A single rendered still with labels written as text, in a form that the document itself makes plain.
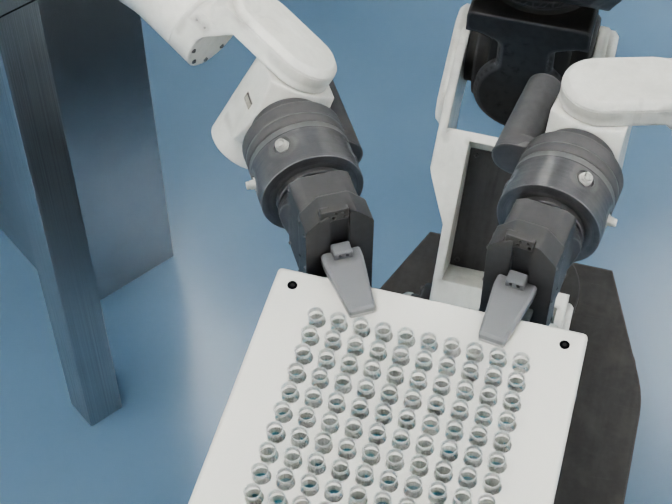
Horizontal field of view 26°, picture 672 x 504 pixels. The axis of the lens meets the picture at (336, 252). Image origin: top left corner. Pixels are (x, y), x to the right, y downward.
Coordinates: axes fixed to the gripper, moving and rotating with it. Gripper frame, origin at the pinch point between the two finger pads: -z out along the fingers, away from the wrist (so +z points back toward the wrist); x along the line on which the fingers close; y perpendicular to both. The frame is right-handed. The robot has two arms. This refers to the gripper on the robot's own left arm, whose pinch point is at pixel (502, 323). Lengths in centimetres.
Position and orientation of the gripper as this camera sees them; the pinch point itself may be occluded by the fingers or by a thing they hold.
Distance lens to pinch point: 112.6
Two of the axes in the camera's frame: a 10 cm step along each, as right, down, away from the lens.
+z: 4.0, -7.0, 5.9
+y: -9.2, -3.1, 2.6
